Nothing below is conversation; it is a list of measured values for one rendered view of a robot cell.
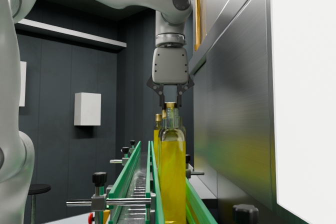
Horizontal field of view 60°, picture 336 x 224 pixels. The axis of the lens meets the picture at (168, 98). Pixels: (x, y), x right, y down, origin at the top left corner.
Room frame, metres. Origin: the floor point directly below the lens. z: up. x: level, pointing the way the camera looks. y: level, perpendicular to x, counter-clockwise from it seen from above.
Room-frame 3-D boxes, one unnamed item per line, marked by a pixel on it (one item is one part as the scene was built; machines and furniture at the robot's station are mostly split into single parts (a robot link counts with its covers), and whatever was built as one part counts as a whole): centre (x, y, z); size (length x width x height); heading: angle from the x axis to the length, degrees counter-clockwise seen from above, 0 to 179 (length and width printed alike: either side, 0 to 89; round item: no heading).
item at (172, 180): (0.69, -0.01, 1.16); 0.06 x 0.06 x 0.21; 3
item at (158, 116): (1.80, 0.06, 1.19); 0.06 x 0.06 x 0.28; 4
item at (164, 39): (0.81, -0.01, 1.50); 0.09 x 0.08 x 0.03; 93
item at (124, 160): (1.17, 0.19, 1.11); 0.07 x 0.04 x 0.13; 94
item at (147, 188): (1.48, 0.10, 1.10); 1.75 x 0.01 x 0.08; 4
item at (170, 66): (0.81, -0.01, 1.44); 0.10 x 0.07 x 0.11; 93
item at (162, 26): (0.80, -0.01, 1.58); 0.09 x 0.08 x 0.13; 14
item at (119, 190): (1.47, 0.17, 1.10); 1.75 x 0.01 x 0.08; 4
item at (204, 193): (1.37, -0.08, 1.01); 0.95 x 0.09 x 0.11; 4
